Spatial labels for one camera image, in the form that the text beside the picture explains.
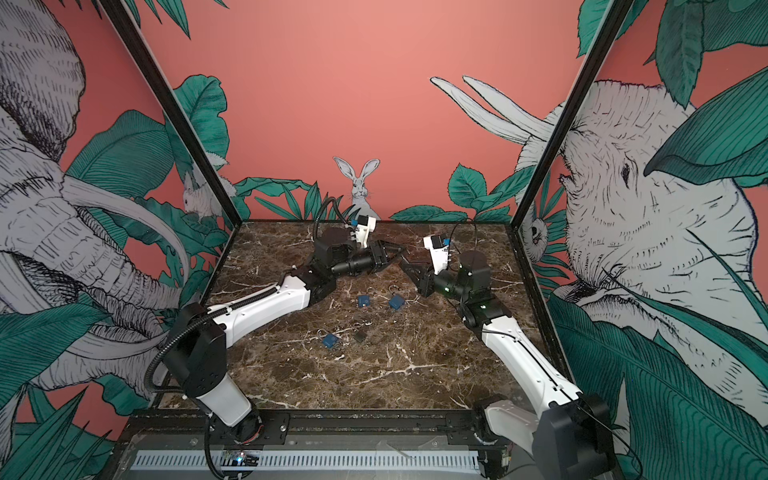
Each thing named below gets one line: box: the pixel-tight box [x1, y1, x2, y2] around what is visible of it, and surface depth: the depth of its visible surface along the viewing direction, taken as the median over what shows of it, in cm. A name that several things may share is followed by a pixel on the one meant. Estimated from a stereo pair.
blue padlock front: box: [322, 333, 338, 348], surface depth 90 cm
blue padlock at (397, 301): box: [390, 294, 405, 310], surface depth 100 cm
